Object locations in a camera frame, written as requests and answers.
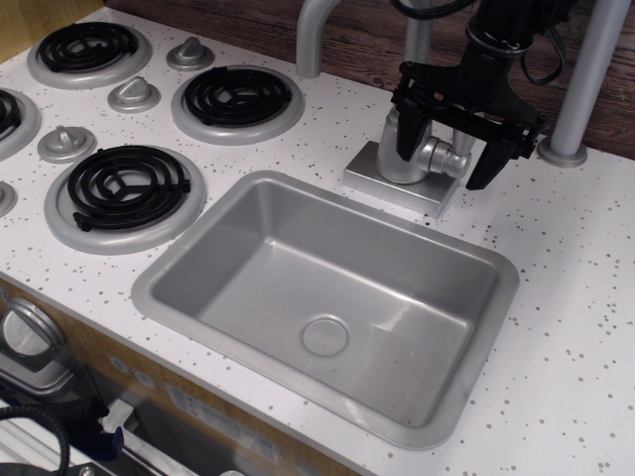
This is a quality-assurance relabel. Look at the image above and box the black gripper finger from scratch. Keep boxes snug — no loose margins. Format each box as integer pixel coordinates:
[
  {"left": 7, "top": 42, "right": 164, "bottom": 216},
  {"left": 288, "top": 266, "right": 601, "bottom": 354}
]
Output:
[
  {"left": 396, "top": 98, "right": 433, "bottom": 162},
  {"left": 466, "top": 140, "right": 514, "bottom": 190}
]

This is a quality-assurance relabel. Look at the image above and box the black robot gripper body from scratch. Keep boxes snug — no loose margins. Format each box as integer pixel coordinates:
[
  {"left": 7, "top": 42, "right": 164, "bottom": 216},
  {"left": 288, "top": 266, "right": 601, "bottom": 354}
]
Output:
[{"left": 392, "top": 44, "right": 547, "bottom": 159}]

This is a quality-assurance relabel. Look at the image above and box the silver faucet lever handle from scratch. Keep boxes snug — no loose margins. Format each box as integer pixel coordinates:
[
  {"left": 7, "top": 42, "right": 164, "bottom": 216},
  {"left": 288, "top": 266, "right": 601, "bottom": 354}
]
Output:
[{"left": 419, "top": 130, "right": 476, "bottom": 179}]

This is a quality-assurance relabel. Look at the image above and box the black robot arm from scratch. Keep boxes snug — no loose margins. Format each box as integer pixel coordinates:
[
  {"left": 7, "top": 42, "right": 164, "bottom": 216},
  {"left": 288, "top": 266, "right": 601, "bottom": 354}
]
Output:
[{"left": 392, "top": 1, "right": 573, "bottom": 190}]

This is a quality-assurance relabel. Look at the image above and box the silver toy faucet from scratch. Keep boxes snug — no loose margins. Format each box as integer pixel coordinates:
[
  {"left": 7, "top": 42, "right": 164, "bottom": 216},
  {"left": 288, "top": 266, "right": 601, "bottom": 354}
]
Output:
[{"left": 295, "top": 0, "right": 458, "bottom": 220}]

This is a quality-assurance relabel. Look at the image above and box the grey support pole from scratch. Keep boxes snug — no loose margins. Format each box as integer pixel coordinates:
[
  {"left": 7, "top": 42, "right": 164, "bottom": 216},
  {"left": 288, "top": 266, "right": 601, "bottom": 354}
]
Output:
[{"left": 537, "top": 0, "right": 630, "bottom": 169}]

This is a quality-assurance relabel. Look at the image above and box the black coil burner back right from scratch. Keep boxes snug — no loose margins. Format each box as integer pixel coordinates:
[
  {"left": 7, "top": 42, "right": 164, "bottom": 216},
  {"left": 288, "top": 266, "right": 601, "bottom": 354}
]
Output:
[{"left": 171, "top": 65, "right": 304, "bottom": 146}]

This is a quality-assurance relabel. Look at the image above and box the black coil burner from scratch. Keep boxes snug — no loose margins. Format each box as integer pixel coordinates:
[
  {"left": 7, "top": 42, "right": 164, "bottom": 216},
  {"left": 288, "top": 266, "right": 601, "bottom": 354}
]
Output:
[
  {"left": 1, "top": 88, "right": 41, "bottom": 161},
  {"left": 171, "top": 65, "right": 304, "bottom": 146},
  {"left": 27, "top": 22, "right": 152, "bottom": 90},
  {"left": 45, "top": 145, "right": 206, "bottom": 256}
]

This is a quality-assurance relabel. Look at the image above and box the grey plastic sink basin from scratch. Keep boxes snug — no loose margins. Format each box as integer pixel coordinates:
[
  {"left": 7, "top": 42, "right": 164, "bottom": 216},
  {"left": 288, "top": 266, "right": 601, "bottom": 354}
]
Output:
[{"left": 132, "top": 171, "right": 520, "bottom": 450}]

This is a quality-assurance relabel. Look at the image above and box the silver stove knob top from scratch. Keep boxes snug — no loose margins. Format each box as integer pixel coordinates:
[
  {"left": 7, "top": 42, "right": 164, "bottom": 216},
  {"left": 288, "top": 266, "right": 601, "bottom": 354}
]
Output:
[{"left": 166, "top": 37, "right": 214, "bottom": 71}]

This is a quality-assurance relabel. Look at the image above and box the silver stove knob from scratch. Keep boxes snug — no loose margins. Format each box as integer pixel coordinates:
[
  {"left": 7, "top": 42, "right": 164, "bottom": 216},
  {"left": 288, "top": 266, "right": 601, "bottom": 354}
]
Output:
[
  {"left": 107, "top": 76, "right": 161, "bottom": 114},
  {"left": 37, "top": 126, "right": 96, "bottom": 164},
  {"left": 166, "top": 37, "right": 214, "bottom": 71}
]

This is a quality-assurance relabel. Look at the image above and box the silver stove knob middle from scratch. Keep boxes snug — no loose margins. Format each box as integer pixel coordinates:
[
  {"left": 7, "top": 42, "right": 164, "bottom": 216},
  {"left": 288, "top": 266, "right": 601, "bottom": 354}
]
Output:
[{"left": 107, "top": 76, "right": 161, "bottom": 114}]

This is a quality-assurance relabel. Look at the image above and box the black coil burner front right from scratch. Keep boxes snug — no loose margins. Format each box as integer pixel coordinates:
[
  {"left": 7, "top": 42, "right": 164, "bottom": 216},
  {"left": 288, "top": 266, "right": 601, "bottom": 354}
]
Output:
[{"left": 45, "top": 145, "right": 206, "bottom": 256}]

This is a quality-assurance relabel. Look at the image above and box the black coil burner back left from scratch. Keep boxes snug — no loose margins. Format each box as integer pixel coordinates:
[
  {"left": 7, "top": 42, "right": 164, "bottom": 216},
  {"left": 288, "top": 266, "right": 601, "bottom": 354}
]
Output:
[{"left": 27, "top": 22, "right": 152, "bottom": 90}]

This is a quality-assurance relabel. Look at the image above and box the silver stove knob lower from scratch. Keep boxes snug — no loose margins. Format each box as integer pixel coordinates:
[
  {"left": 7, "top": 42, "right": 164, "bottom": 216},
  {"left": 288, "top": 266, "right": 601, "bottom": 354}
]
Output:
[{"left": 37, "top": 126, "right": 96, "bottom": 164}]

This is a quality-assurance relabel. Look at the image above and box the black coil burner far left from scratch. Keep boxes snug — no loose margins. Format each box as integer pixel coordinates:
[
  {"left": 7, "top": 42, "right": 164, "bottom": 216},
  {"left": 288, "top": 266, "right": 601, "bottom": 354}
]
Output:
[{"left": 1, "top": 88, "right": 41, "bottom": 161}]

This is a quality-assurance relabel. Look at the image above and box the silver stove knob left edge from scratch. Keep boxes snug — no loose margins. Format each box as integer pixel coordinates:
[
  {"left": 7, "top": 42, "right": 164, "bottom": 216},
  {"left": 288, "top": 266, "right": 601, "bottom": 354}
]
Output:
[{"left": 0, "top": 181, "right": 17, "bottom": 217}]

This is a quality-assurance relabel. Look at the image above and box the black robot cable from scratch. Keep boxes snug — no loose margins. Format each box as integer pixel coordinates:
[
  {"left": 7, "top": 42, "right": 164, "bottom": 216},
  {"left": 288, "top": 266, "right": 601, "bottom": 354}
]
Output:
[{"left": 521, "top": 17, "right": 567, "bottom": 86}]

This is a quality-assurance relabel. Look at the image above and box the black cable lower left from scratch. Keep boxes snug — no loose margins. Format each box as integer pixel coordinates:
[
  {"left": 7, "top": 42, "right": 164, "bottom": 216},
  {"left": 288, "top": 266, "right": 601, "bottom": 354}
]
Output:
[{"left": 0, "top": 396, "right": 111, "bottom": 476}]

